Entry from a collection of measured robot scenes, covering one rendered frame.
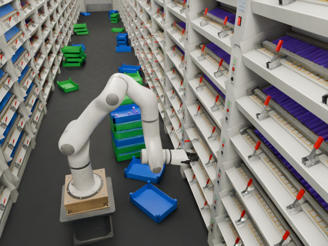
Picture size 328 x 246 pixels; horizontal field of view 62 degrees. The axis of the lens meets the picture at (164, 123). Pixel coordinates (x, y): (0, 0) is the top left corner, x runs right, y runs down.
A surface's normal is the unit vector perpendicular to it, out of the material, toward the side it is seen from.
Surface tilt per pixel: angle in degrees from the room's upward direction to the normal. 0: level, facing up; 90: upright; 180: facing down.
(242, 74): 90
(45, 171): 0
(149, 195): 0
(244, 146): 20
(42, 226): 0
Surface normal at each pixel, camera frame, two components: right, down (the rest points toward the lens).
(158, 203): 0.00, -0.86
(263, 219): -0.34, -0.77
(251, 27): 0.20, 0.50
